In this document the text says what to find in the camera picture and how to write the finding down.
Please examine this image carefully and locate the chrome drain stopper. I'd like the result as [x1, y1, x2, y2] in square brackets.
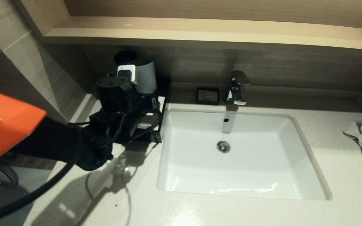
[217, 141, 231, 153]

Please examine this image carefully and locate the black amenity box housing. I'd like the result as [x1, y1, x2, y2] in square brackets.
[131, 77, 172, 143]

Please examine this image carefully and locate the black cup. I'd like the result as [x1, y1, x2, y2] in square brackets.
[114, 51, 139, 68]

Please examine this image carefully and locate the chrome faucet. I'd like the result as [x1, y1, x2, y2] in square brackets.
[223, 71, 250, 106]

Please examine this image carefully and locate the white ceramic sink basin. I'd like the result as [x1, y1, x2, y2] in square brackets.
[156, 108, 332, 201]

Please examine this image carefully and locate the light wooden wall shelf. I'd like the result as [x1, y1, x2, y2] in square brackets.
[44, 17, 362, 53]

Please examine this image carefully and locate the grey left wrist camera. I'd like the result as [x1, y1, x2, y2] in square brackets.
[117, 64, 138, 85]

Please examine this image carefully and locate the black square soap dish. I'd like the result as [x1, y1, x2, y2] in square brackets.
[196, 87, 220, 106]

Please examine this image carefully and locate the grey cylindrical cup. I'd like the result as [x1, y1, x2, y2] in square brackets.
[130, 59, 158, 94]

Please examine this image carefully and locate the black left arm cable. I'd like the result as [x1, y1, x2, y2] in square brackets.
[0, 122, 84, 225]

